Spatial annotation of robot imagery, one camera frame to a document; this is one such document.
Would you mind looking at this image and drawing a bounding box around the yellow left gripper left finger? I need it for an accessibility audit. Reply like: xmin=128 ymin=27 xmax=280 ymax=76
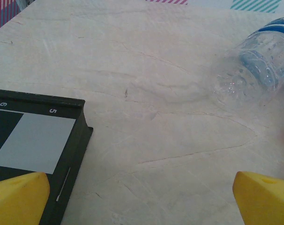
xmin=0 ymin=172 xmax=51 ymax=225

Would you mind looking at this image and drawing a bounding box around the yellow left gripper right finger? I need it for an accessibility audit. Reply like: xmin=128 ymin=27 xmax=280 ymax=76
xmin=232 ymin=171 xmax=284 ymax=225

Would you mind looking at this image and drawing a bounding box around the black folding chessboard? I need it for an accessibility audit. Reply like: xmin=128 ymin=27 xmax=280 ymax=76
xmin=0 ymin=88 xmax=94 ymax=225

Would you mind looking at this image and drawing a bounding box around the clear bottle blue label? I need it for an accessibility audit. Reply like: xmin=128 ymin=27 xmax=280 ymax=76
xmin=209 ymin=16 xmax=284 ymax=108

